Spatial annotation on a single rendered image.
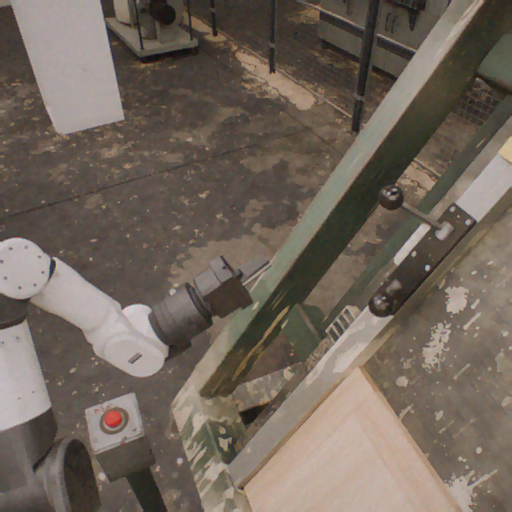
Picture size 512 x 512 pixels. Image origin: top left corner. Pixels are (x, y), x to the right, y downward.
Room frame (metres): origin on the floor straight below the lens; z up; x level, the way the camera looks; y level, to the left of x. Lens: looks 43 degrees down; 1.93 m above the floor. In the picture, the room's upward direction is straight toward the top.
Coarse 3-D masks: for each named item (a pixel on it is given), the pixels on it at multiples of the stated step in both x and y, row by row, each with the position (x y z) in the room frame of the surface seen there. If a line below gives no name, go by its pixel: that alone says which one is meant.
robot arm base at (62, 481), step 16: (64, 448) 0.24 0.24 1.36; (80, 448) 0.26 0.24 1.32; (48, 464) 0.22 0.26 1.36; (64, 464) 0.22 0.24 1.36; (80, 464) 0.24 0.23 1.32; (48, 480) 0.21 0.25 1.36; (64, 480) 0.21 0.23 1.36; (80, 480) 0.22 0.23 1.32; (64, 496) 0.19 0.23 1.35; (80, 496) 0.20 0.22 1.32; (96, 496) 0.22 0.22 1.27
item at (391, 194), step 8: (392, 184) 0.55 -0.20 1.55; (384, 192) 0.54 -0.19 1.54; (392, 192) 0.53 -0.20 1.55; (400, 192) 0.54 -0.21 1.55; (384, 200) 0.53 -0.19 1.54; (392, 200) 0.53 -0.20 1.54; (400, 200) 0.53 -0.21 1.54; (392, 208) 0.53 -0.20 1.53; (408, 208) 0.53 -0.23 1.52; (416, 216) 0.53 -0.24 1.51; (424, 216) 0.53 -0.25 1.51; (432, 224) 0.53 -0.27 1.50; (440, 224) 0.53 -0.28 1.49; (448, 224) 0.52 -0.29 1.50; (440, 232) 0.52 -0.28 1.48; (448, 232) 0.52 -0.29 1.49
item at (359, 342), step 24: (504, 168) 0.56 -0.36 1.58; (480, 192) 0.55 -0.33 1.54; (504, 192) 0.53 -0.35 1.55; (480, 216) 0.52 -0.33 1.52; (456, 264) 0.51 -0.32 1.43; (432, 288) 0.50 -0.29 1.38; (408, 312) 0.48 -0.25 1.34; (360, 336) 0.47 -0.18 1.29; (384, 336) 0.47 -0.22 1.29; (336, 360) 0.46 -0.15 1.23; (360, 360) 0.45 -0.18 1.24; (312, 384) 0.45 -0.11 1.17; (336, 384) 0.44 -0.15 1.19; (288, 408) 0.44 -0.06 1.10; (312, 408) 0.42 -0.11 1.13; (264, 432) 0.42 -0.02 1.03; (288, 432) 0.40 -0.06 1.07; (240, 456) 0.41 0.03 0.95; (264, 456) 0.38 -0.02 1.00; (240, 480) 0.36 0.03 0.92
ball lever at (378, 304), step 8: (392, 288) 0.49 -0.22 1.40; (400, 288) 0.49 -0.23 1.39; (376, 296) 0.42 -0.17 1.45; (384, 296) 0.42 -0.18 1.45; (392, 296) 0.49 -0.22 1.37; (368, 304) 0.42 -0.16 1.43; (376, 304) 0.41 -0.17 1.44; (384, 304) 0.41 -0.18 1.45; (392, 304) 0.41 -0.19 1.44; (376, 312) 0.41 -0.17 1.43; (384, 312) 0.40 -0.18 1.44
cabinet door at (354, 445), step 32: (352, 384) 0.43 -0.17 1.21; (320, 416) 0.41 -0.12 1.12; (352, 416) 0.38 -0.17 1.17; (384, 416) 0.36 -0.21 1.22; (288, 448) 0.39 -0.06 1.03; (320, 448) 0.36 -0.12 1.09; (352, 448) 0.34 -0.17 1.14; (384, 448) 0.32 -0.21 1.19; (416, 448) 0.30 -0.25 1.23; (256, 480) 0.36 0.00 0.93; (288, 480) 0.34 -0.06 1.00; (320, 480) 0.32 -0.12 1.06; (352, 480) 0.30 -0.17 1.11; (384, 480) 0.28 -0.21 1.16; (416, 480) 0.26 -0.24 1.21
